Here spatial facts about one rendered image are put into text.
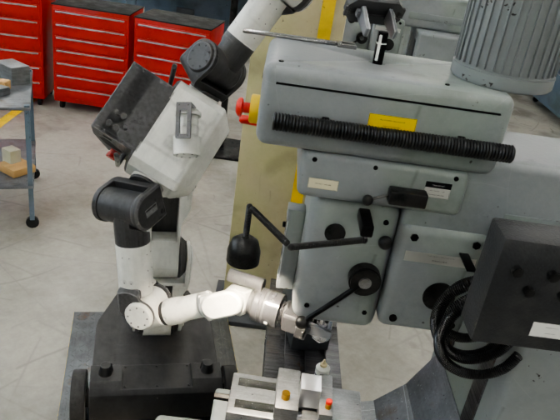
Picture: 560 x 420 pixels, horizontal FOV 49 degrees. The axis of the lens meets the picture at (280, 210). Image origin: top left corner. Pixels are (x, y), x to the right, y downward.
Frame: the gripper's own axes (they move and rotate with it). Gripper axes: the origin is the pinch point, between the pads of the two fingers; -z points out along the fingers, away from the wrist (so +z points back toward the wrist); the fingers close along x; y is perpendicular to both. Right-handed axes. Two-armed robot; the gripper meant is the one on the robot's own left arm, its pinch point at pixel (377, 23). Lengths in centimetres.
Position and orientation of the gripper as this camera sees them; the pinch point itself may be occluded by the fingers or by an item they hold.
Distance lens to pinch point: 130.8
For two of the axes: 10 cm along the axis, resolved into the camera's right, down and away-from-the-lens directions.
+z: -1.1, -8.5, 5.2
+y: 2.2, -5.3, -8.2
